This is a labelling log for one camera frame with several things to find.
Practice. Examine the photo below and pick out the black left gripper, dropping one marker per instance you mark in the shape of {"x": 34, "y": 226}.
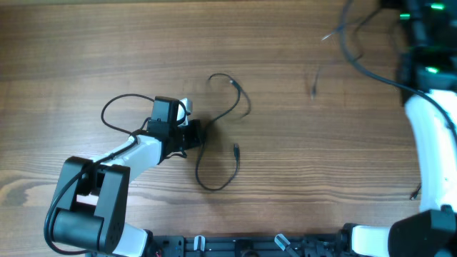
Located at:
{"x": 194, "y": 126}

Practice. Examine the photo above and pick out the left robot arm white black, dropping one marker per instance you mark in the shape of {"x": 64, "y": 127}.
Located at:
{"x": 87, "y": 214}

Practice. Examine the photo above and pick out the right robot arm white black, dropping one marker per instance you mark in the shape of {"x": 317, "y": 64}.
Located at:
{"x": 426, "y": 77}

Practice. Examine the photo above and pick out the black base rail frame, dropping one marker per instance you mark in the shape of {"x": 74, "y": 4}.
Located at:
{"x": 306, "y": 246}

